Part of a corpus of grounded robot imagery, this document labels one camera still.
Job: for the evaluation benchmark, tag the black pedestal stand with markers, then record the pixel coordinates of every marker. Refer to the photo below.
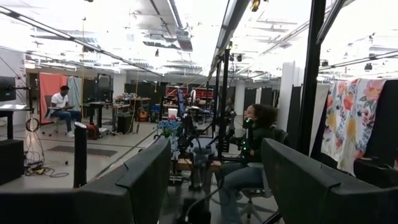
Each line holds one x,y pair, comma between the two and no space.
80,155

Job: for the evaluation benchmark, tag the floral print cloth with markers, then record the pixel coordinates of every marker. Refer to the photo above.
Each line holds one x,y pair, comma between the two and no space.
351,124

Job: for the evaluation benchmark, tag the black office monitor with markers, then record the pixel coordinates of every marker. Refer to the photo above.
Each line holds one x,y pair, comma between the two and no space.
7,88

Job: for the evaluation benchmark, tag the black light stand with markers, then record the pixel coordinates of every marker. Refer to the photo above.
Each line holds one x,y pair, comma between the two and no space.
224,93

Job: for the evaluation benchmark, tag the office chair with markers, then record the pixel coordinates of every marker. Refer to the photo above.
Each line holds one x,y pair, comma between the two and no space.
255,194

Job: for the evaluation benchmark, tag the blue artificial flowers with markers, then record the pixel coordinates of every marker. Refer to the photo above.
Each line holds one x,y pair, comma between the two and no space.
168,127

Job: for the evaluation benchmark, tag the red fabric backdrop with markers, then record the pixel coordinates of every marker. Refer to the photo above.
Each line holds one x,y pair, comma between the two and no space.
49,84

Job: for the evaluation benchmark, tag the black gantry frame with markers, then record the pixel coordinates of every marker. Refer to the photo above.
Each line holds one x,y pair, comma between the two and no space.
311,77

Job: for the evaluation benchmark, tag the grey fabric backdrop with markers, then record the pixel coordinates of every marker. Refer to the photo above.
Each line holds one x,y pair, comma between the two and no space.
74,90

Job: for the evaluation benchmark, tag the black speaker box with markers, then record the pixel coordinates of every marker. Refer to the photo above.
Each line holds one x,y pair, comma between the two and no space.
11,161

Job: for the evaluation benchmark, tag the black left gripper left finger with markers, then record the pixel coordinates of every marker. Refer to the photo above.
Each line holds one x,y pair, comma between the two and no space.
93,208

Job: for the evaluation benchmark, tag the wooden workbench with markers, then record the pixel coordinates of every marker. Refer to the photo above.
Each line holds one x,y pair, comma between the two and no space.
183,164

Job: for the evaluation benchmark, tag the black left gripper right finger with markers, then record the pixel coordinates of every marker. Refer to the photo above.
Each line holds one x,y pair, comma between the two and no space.
311,205

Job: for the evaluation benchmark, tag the black lamp yellow light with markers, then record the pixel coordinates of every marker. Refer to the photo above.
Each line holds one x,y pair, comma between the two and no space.
255,4

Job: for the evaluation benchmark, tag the person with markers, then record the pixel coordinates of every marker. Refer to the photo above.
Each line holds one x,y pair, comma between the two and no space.
264,140
60,101

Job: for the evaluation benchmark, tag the small office desk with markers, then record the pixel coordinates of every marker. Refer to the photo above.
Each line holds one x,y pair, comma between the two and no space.
12,107

